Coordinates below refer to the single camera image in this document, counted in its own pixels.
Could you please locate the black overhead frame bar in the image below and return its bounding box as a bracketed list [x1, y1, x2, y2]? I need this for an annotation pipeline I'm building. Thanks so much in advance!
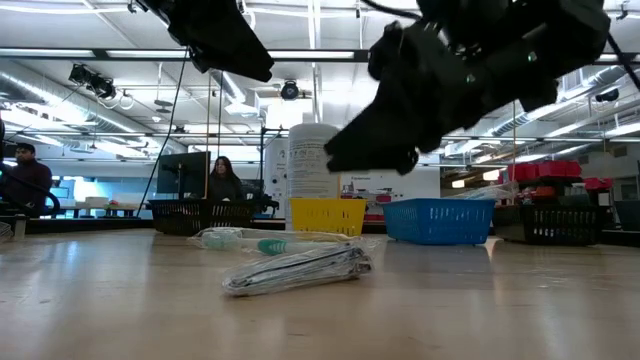
[0, 48, 640, 64]

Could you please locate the black plastic basket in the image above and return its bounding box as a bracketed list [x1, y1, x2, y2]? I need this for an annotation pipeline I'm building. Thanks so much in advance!
[493, 202, 609, 246]
[148, 198, 261, 237]

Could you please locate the small red storage bin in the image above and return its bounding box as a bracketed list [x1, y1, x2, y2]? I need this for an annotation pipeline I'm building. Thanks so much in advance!
[583, 177, 614, 194]

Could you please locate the white wipes canister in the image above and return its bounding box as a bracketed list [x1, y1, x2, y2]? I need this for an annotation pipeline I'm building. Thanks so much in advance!
[285, 123, 343, 231]

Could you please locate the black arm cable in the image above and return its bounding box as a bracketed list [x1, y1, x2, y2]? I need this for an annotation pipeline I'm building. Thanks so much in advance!
[0, 164, 61, 217]

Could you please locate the black hanging cable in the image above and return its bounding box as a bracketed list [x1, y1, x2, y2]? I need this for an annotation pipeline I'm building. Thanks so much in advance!
[135, 47, 190, 217]

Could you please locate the silver toothpaste tube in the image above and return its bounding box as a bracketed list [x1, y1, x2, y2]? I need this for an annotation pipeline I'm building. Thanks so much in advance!
[221, 243, 375, 297]

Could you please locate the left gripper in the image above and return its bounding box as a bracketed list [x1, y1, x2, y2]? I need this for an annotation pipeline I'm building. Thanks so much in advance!
[144, 0, 275, 84]

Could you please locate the white signboard panel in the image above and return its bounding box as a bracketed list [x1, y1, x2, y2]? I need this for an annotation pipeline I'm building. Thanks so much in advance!
[264, 137, 441, 201]

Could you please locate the person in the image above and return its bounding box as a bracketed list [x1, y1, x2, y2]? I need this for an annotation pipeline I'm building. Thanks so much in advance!
[207, 155, 247, 202]
[0, 142, 54, 217]

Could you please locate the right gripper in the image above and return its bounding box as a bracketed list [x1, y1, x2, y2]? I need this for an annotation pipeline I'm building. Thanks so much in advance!
[323, 22, 559, 176]

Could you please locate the green toothbrush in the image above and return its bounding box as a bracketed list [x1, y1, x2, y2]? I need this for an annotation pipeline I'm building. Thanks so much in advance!
[188, 226, 381, 257]

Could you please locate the background work table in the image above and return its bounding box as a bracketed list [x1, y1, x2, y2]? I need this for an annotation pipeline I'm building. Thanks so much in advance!
[64, 197, 146, 219]

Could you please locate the red storage bins row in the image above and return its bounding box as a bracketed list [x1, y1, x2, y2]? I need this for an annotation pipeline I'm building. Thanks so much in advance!
[499, 159, 584, 184]

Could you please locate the black computer monitor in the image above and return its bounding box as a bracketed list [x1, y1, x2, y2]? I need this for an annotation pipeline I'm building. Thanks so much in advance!
[156, 151, 212, 196]

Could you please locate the black aluminium table frame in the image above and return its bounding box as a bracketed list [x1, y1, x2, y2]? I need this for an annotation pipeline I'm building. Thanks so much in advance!
[0, 215, 640, 247]

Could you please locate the black overhead camera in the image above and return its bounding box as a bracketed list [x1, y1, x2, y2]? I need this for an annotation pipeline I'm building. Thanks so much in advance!
[279, 79, 300, 101]
[68, 63, 117, 100]

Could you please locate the blue plastic basket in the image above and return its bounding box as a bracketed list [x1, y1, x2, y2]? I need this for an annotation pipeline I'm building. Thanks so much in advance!
[382, 198, 496, 246]

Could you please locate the blue toothbrush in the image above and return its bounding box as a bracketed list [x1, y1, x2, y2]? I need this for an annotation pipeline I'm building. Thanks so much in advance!
[447, 182, 521, 202]

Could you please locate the yellow plastic basket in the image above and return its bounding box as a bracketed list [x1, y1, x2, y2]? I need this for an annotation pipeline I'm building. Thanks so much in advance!
[289, 198, 368, 238]

